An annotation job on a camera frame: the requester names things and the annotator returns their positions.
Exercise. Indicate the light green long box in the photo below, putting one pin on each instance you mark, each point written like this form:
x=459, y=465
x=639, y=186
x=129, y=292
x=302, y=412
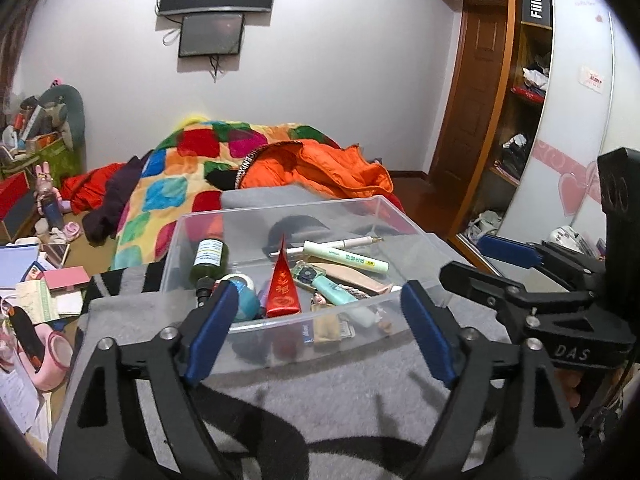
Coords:
x=340, y=256

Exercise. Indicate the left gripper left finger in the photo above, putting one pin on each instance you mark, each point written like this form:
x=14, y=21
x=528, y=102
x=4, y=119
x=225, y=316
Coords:
x=178, y=359

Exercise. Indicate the colourful patchwork quilt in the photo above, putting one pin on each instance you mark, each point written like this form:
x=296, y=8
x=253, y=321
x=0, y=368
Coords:
x=139, y=203

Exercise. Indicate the pink tape dispenser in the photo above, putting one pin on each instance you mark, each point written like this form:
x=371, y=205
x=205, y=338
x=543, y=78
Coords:
x=55, y=363

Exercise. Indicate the grey plush toy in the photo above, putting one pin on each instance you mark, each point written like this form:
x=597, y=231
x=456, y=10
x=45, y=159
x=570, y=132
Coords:
x=63, y=104

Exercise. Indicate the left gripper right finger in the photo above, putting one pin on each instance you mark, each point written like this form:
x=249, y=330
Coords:
x=450, y=360

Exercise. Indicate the pink bunny toy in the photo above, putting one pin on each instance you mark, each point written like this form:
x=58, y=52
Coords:
x=50, y=203

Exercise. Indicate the beige tube white cap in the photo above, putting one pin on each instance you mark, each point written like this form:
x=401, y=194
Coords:
x=354, y=278

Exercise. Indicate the clear plastic storage bin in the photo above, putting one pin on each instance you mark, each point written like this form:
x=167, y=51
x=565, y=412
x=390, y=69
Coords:
x=253, y=237

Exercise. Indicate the mint green small bottle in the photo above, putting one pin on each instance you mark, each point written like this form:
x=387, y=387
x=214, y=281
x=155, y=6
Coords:
x=332, y=292

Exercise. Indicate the red rectangular box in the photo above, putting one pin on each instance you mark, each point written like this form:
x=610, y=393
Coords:
x=12, y=189

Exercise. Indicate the dark green round bottle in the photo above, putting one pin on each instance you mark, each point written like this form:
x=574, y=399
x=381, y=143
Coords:
x=209, y=265

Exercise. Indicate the blue white booklet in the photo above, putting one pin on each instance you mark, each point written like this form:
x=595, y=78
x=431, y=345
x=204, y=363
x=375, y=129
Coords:
x=14, y=262

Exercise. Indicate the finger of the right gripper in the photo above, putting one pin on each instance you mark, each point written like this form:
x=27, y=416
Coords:
x=490, y=290
x=510, y=250

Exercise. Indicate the green gift bag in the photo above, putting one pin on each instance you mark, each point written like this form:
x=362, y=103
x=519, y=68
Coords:
x=63, y=163

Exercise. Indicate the small wall monitor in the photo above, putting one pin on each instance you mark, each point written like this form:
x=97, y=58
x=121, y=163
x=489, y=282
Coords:
x=211, y=34

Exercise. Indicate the wooden wardrobe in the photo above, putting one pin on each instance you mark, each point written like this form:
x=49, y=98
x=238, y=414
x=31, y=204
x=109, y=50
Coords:
x=540, y=89

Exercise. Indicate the white pen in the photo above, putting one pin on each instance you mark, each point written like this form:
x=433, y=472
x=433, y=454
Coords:
x=339, y=244

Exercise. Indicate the grey blanket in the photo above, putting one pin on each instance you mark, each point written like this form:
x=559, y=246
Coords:
x=279, y=404

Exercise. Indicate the striped curtain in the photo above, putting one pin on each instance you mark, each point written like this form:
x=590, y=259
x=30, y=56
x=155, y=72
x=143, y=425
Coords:
x=12, y=44

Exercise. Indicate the orange puffer jacket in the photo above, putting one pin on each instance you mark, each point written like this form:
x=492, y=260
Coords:
x=339, y=173

